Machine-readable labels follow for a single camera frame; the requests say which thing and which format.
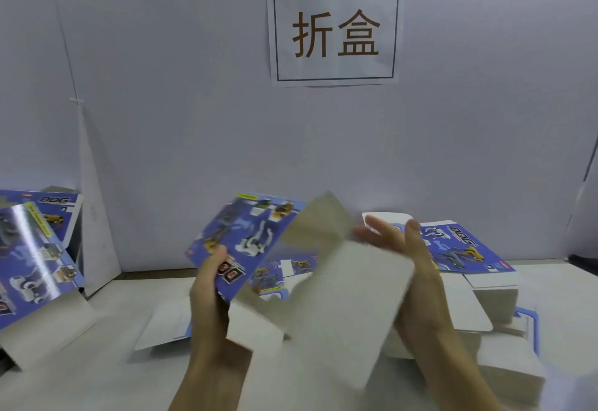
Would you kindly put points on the stack of boxes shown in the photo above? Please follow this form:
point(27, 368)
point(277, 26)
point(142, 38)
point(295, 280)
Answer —
point(164, 327)
point(467, 242)

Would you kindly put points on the white paper wall sign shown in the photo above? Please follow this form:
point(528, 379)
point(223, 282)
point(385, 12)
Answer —
point(334, 68)

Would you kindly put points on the person's left forearm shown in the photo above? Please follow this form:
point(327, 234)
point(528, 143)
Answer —
point(210, 389)

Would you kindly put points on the person's left hand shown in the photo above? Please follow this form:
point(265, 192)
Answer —
point(215, 317)

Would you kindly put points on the black object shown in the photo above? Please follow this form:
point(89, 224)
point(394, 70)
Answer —
point(584, 264)

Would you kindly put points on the person's right forearm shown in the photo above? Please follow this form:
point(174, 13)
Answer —
point(458, 378)

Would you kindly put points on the blue dog-print cardboard box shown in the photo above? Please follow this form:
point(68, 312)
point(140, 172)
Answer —
point(33, 266)
point(346, 312)

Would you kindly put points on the person's right hand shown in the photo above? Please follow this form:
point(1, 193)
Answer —
point(425, 299)

